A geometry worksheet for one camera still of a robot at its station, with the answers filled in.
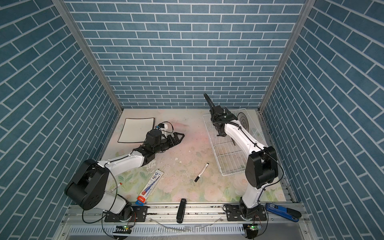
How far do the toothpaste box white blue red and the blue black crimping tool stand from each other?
616 millimetres

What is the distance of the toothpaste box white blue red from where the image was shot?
2.60ft

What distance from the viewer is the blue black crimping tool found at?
72 centimetres
